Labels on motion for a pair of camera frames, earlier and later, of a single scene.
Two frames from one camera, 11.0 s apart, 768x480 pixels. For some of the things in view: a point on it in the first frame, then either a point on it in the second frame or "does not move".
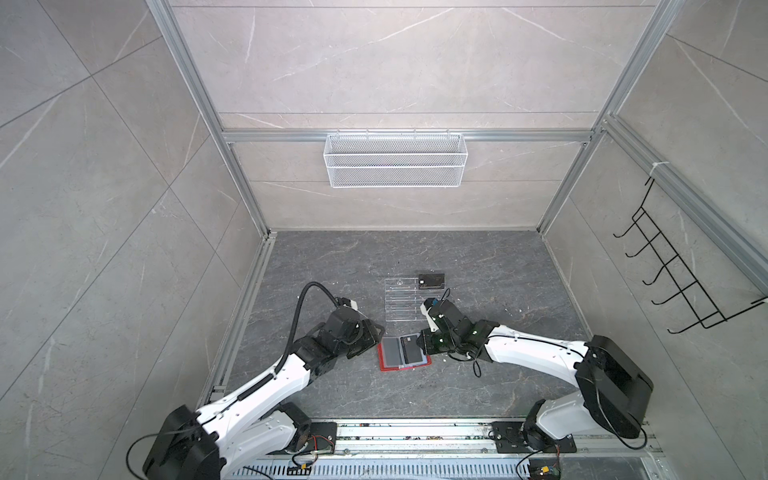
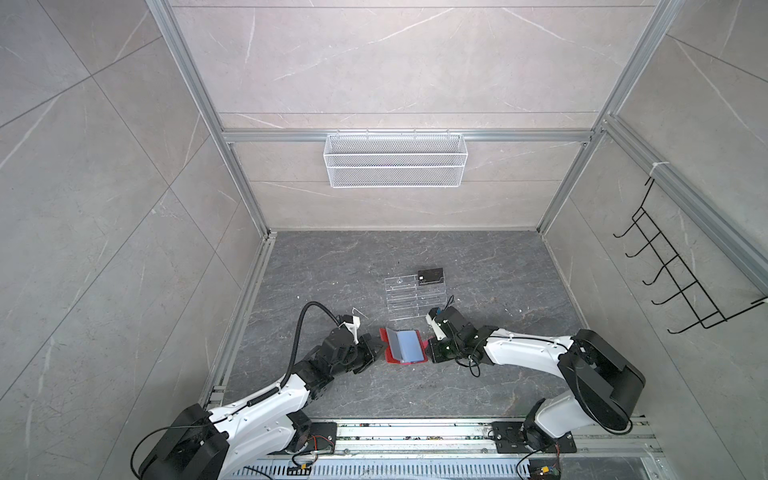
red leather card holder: [400, 352] does not move
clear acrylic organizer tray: [403, 299] does not move
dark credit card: [411, 349] to [430, 276]
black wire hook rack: [707, 311] does not move
